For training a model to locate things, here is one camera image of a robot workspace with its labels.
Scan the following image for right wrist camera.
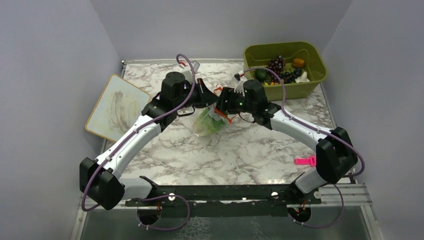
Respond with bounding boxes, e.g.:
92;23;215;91
233;71;247;94

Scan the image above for pink plastic clip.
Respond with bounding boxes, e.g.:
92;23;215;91
294;155;317;167

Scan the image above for orange toy fruit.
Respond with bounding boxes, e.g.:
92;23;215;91
291;58;306;69

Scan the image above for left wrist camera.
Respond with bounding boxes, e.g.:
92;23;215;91
178;61;201;82

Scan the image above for green toy lettuce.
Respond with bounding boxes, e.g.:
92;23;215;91
192;108;228;137

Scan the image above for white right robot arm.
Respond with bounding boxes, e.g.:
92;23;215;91
215;79;358;204

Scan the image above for small whiteboard wooden frame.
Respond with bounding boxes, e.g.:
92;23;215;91
85;74;152;142

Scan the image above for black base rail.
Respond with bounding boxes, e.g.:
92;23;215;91
125;181;322;218

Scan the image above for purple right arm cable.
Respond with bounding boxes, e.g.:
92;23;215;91
243;67;366;178

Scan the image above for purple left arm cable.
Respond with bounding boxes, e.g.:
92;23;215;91
81;53;197;213

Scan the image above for green plastic bin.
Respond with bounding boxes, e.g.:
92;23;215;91
243;41;327;100

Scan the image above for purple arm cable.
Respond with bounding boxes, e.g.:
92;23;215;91
243;67;366;178
81;53;197;213

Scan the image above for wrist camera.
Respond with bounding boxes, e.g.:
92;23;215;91
233;71;247;94
178;61;201;82

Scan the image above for dark blue toy grapes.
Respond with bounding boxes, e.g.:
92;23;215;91
280;68;303;84

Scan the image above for clear zip bag orange zipper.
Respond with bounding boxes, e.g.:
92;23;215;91
192;101;237;137

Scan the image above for green toy avocado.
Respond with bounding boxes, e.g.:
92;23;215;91
254;68;268;83

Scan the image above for white toy garlic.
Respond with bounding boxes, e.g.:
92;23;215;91
295;71;310;83

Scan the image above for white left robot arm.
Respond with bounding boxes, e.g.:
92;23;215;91
79;71;219;212

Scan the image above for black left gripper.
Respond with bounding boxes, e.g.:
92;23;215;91
174;78;221;110

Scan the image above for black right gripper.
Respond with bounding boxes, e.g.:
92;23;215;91
208;87;256;115

